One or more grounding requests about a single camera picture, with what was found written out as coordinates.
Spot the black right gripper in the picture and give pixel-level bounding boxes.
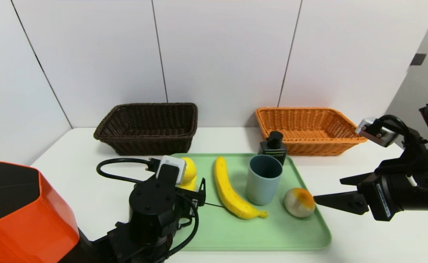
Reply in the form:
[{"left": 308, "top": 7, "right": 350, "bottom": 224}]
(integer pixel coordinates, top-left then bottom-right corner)
[{"left": 313, "top": 171, "right": 428, "bottom": 222}]

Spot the yellow banana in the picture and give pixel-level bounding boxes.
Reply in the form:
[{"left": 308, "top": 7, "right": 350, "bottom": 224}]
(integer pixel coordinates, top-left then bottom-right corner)
[{"left": 214, "top": 156, "right": 268, "bottom": 220}]

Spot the yellow duck toy car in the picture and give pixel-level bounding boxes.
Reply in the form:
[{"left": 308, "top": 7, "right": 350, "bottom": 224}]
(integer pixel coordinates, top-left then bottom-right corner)
[{"left": 179, "top": 157, "right": 198, "bottom": 191}]

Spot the orange wicker basket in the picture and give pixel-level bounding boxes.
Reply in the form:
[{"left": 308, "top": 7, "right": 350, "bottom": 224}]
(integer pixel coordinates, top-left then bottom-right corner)
[{"left": 255, "top": 107, "right": 368, "bottom": 157}]

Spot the dark brown wicker basket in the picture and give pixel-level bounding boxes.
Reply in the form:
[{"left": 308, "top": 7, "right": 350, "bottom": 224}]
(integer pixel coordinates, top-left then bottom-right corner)
[{"left": 94, "top": 103, "right": 198, "bottom": 156}]

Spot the orange and white peach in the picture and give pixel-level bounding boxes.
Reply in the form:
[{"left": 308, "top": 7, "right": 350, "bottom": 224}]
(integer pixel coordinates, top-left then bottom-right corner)
[{"left": 284, "top": 188, "right": 315, "bottom": 218}]

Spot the light green plastic tray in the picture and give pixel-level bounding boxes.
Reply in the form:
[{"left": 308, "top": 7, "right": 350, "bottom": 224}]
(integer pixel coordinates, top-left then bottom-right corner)
[{"left": 170, "top": 153, "right": 332, "bottom": 251}]

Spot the blue plastic cup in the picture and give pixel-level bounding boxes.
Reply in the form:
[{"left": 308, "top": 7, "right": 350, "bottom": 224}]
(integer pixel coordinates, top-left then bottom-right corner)
[{"left": 246, "top": 155, "right": 284, "bottom": 206}]

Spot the black pump bottle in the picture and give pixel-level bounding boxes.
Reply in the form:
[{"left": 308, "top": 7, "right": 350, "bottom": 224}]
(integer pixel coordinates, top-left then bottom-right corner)
[{"left": 258, "top": 131, "right": 287, "bottom": 165}]

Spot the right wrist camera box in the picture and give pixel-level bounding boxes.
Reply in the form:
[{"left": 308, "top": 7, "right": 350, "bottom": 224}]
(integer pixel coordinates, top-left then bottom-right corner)
[{"left": 355, "top": 117, "right": 399, "bottom": 148}]

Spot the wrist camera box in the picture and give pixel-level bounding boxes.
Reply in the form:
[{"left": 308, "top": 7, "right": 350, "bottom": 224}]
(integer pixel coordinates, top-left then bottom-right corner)
[
  {"left": 355, "top": 117, "right": 399, "bottom": 148},
  {"left": 156, "top": 155, "right": 187, "bottom": 185}
]

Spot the black right camera cable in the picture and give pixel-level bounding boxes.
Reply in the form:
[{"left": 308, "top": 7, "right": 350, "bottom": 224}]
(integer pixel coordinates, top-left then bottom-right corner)
[{"left": 378, "top": 115, "right": 419, "bottom": 146}]

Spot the black camera cable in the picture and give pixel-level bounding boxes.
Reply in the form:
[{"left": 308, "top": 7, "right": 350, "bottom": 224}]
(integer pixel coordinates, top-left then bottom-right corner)
[
  {"left": 378, "top": 115, "right": 419, "bottom": 146},
  {"left": 96, "top": 158, "right": 161, "bottom": 183}
]

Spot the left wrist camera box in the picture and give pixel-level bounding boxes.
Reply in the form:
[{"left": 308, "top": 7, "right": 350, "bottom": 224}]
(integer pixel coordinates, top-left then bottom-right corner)
[{"left": 156, "top": 155, "right": 187, "bottom": 185}]

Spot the black left camera cable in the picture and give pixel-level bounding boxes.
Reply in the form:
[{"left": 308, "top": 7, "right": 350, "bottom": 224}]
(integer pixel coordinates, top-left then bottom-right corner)
[{"left": 96, "top": 158, "right": 161, "bottom": 183}]

